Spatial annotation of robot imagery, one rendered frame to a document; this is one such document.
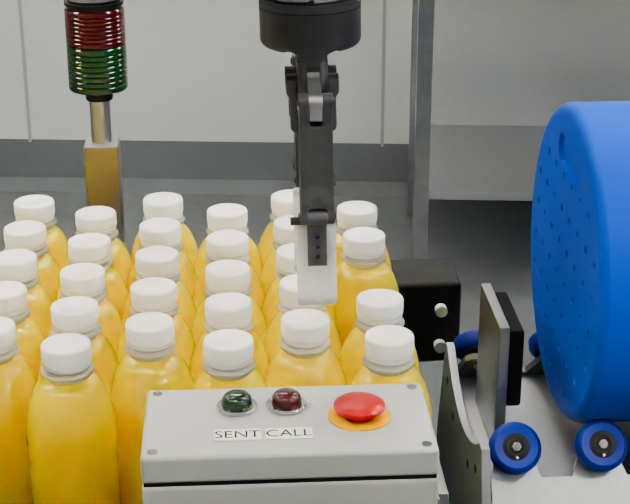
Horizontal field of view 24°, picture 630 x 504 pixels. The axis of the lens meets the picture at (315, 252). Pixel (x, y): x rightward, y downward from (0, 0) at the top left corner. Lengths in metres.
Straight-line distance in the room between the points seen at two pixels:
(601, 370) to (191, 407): 0.36
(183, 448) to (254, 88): 3.75
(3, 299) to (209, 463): 0.32
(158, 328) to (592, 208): 0.36
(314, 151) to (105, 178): 0.60
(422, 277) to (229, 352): 0.43
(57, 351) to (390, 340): 0.26
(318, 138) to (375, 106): 3.65
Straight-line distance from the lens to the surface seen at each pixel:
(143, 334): 1.15
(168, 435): 1.00
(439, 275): 1.51
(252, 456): 0.98
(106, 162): 1.62
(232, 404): 1.02
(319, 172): 1.05
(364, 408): 1.01
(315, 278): 1.11
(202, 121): 4.75
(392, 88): 4.68
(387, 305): 1.19
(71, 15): 1.57
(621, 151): 1.22
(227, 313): 1.18
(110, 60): 1.57
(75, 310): 1.19
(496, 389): 1.30
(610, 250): 1.18
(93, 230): 1.39
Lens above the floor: 1.59
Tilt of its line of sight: 22 degrees down
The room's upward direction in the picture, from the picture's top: straight up
